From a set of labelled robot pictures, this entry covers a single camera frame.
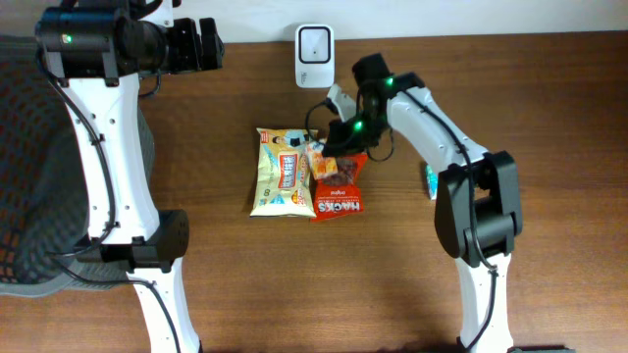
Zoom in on orange tissue pack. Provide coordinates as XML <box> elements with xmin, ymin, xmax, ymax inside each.
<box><xmin>305</xmin><ymin>140</ymin><xmax>339</xmax><ymax>180</ymax></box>

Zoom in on red Hacks candy bag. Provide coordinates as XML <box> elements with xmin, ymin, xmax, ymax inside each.
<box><xmin>312</xmin><ymin>153</ymin><xmax>368</xmax><ymax>222</ymax></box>

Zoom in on beige snack bag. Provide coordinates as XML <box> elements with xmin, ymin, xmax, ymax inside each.
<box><xmin>250</xmin><ymin>127</ymin><xmax>315</xmax><ymax>219</ymax></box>

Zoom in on teal tissue pack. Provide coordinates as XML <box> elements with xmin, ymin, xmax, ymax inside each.
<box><xmin>425</xmin><ymin>165</ymin><xmax>438</xmax><ymax>201</ymax></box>

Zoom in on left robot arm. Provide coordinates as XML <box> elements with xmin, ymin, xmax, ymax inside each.
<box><xmin>35</xmin><ymin>1</ymin><xmax>225</xmax><ymax>353</ymax></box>

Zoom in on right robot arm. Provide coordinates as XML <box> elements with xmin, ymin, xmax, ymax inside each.
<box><xmin>323</xmin><ymin>54</ymin><xmax>523</xmax><ymax>352</ymax></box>

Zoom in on white barcode scanner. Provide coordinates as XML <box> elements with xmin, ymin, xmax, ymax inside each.
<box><xmin>294</xmin><ymin>24</ymin><xmax>336</xmax><ymax>88</ymax></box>

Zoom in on grey plastic mesh basket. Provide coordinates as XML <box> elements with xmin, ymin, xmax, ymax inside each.
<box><xmin>1</xmin><ymin>36</ymin><xmax>158</xmax><ymax>298</ymax></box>

